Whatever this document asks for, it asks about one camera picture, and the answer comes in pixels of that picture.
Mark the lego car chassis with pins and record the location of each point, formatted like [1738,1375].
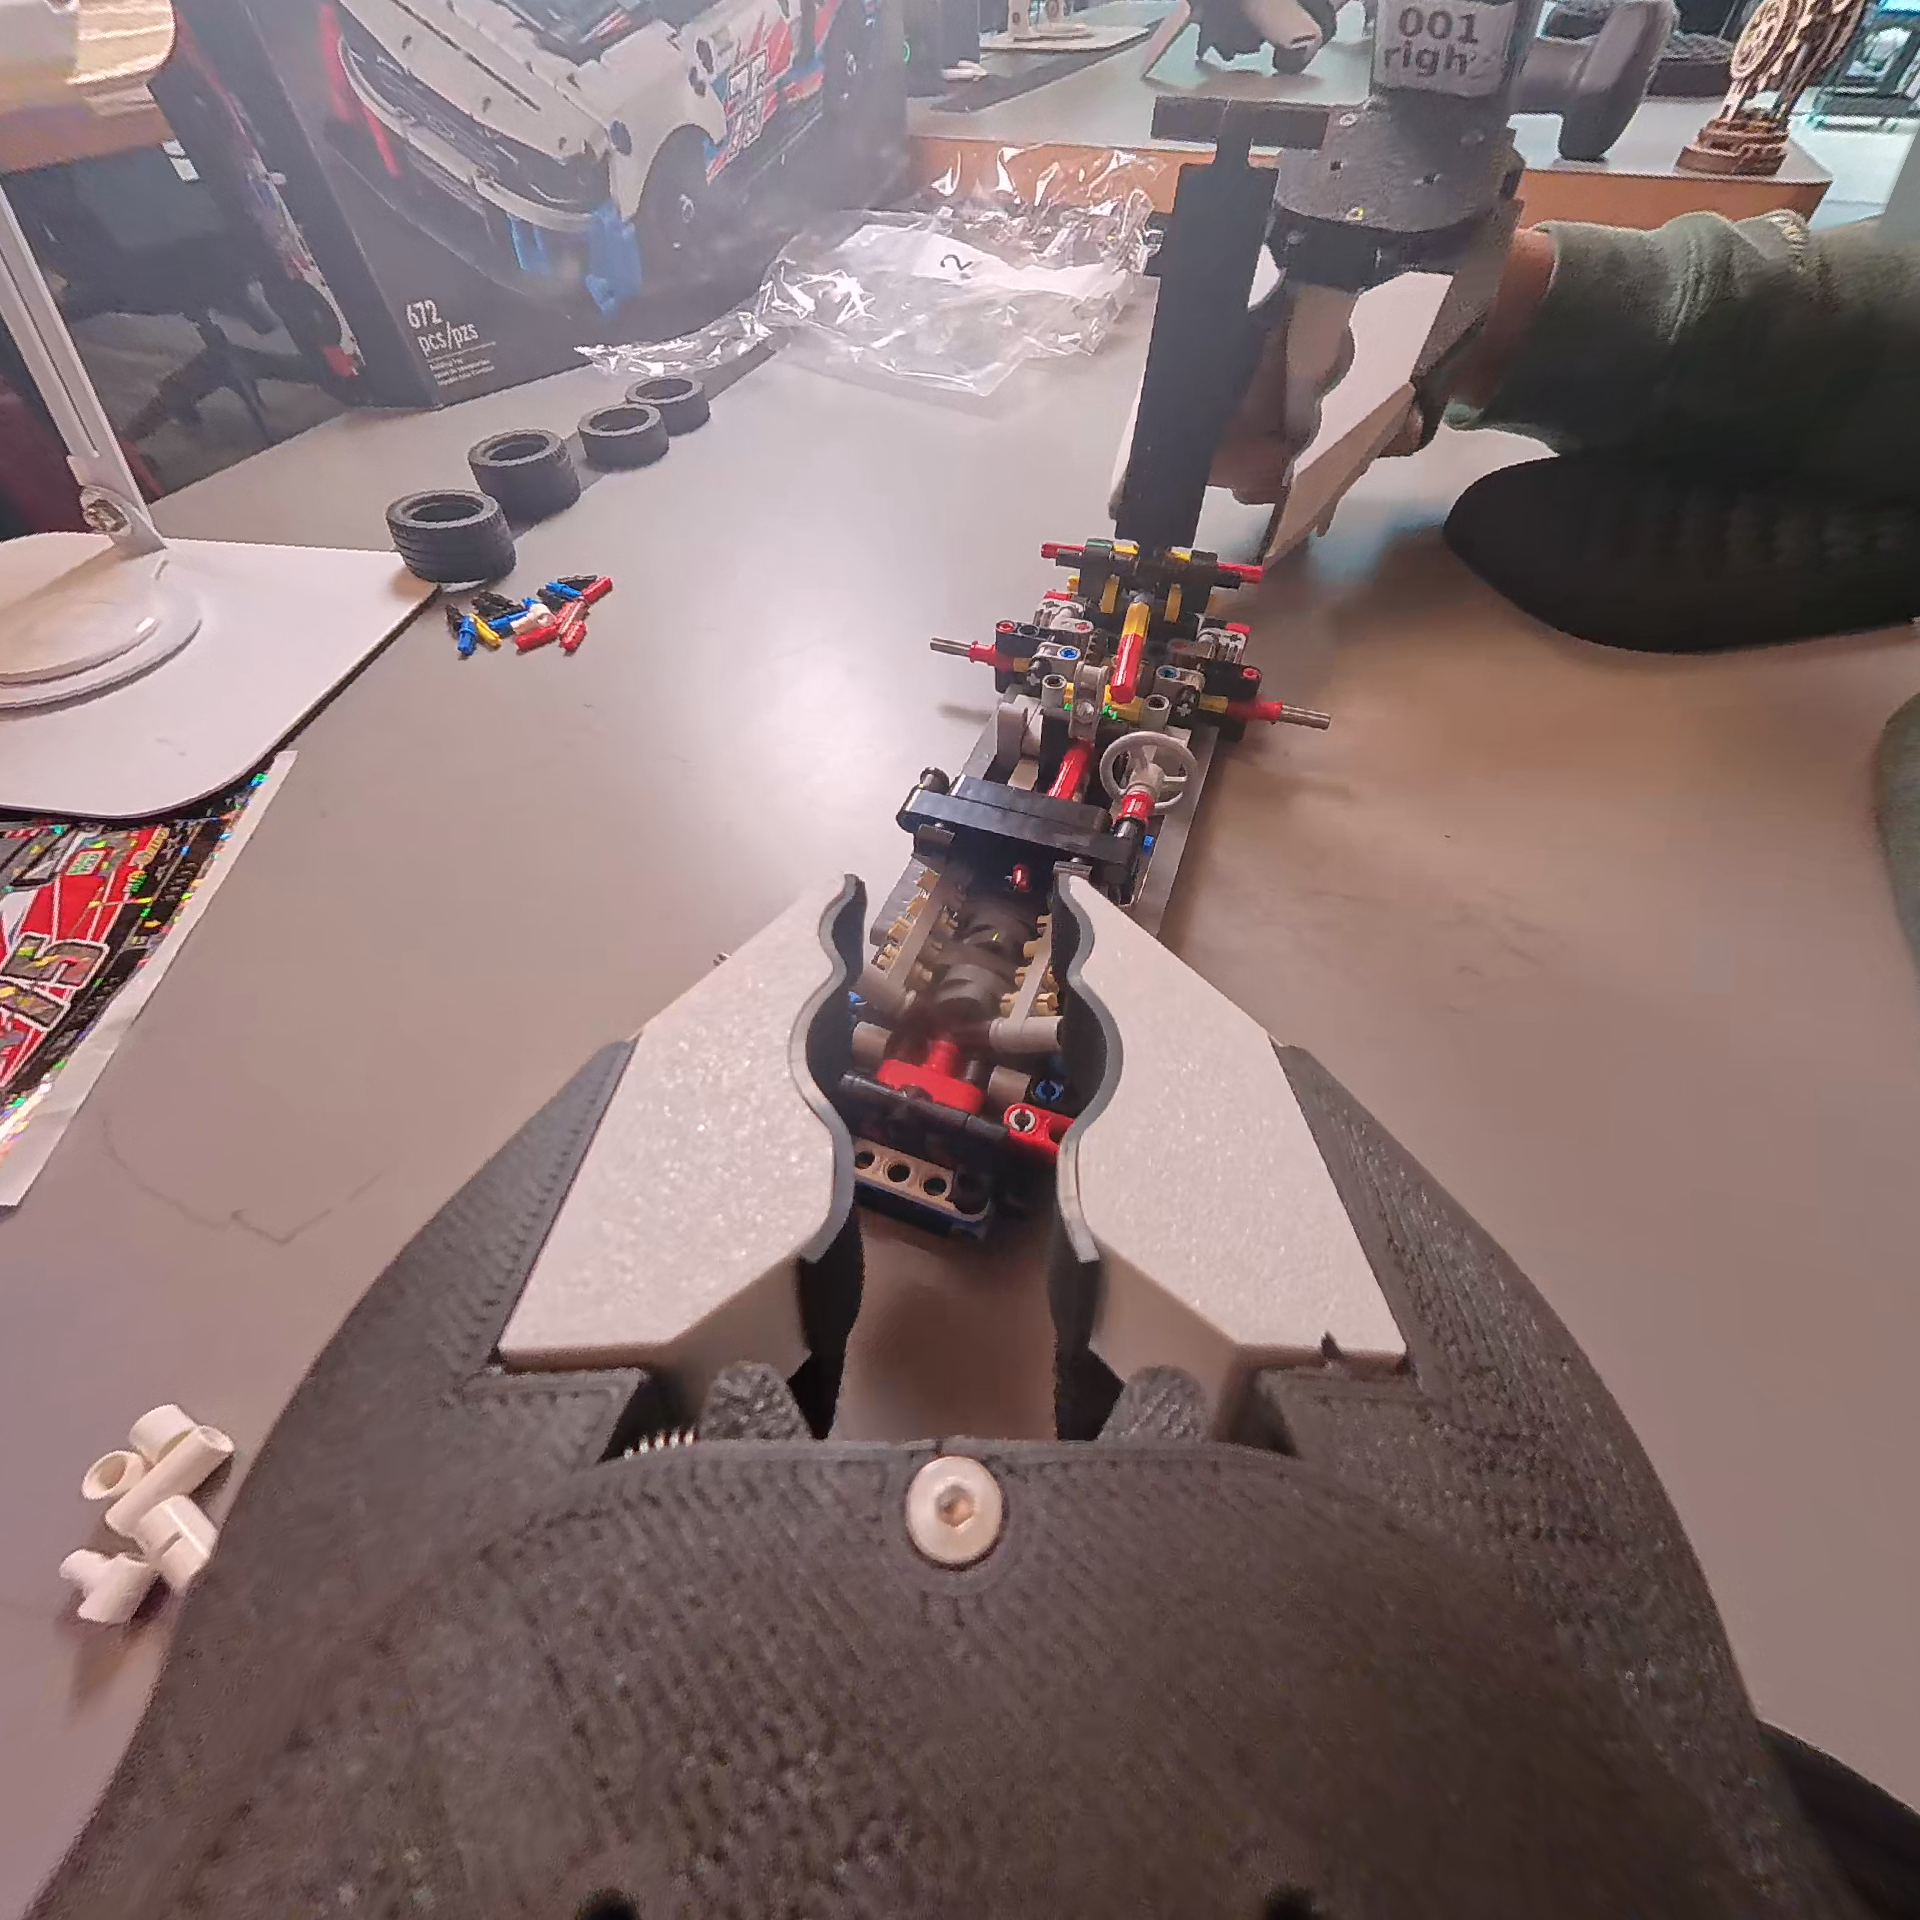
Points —
[1050,809]

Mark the wooden side table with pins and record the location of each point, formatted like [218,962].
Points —
[1650,189]

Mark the person's green clothing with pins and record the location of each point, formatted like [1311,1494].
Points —
[1902,809]

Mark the black rubber lego tire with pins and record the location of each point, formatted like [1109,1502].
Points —
[599,446]
[690,417]
[494,488]
[413,546]

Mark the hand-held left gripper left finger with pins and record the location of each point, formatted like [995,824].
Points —
[705,1141]

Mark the brown wooden model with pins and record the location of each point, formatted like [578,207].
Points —
[1770,89]

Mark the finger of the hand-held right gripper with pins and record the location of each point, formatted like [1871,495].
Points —
[1382,359]
[1201,346]

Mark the shiny lego sticker sheet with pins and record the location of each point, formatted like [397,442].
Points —
[77,931]

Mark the person's right forearm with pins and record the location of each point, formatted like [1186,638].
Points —
[1725,346]

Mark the white desk lamp stand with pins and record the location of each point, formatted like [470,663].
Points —
[270,674]

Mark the person's right hand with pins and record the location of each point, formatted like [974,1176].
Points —
[1522,285]

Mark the white lego connector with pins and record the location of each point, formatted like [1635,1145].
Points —
[187,1443]
[113,1474]
[106,1594]
[171,1538]

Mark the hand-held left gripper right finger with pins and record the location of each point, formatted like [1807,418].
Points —
[1214,1171]

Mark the clear plastic bag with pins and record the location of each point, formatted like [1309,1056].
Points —
[675,357]
[1050,202]
[931,301]

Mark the pile of coloured lego pins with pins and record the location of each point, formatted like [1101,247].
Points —
[525,623]

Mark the black lego set box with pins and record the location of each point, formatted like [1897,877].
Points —
[450,225]

